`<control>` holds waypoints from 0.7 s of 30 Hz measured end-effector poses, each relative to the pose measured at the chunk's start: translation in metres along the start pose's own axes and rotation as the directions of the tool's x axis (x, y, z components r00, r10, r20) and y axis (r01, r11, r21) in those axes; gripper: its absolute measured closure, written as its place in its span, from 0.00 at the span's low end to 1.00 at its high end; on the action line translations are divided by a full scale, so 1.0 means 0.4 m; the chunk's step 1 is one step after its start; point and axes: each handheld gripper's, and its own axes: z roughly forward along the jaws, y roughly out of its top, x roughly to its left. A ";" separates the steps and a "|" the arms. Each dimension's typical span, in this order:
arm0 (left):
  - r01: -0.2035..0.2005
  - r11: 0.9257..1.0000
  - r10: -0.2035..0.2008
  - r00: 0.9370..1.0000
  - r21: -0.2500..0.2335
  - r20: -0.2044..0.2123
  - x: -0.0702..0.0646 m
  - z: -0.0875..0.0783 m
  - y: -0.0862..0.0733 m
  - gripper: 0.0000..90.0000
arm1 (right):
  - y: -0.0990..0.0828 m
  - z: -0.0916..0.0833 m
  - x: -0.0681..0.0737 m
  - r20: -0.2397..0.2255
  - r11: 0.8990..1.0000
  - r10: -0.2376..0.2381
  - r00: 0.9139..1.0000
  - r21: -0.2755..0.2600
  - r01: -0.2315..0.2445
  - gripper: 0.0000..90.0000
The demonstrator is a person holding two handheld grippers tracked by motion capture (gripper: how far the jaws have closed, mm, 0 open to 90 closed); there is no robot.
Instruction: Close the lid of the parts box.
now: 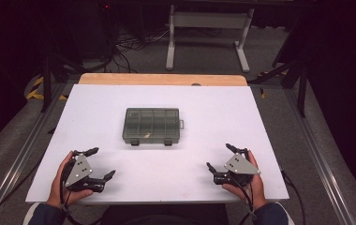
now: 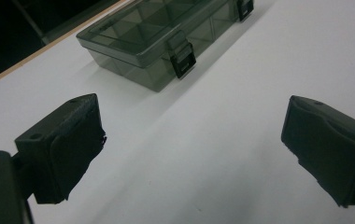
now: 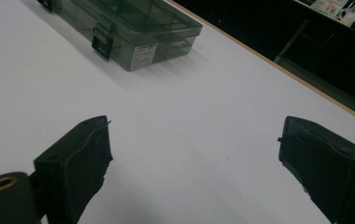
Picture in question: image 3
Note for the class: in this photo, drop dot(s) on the white table cover sheet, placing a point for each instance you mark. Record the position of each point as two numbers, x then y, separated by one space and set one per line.
197 118

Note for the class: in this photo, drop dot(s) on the white metal stand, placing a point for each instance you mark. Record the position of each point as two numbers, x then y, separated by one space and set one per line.
292 42

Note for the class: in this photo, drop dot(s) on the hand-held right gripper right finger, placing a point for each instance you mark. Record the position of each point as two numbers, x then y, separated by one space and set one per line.
331 174

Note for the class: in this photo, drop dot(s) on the dark shelf with items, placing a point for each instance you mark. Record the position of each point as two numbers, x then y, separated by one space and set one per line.
337 20

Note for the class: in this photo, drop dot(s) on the grey transparent compartment box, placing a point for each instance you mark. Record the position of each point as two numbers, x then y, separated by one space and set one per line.
135 34

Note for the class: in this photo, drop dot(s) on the white printed card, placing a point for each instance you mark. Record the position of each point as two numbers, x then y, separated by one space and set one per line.
329 6

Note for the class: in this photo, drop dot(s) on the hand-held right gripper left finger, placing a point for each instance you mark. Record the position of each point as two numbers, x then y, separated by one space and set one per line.
73 174

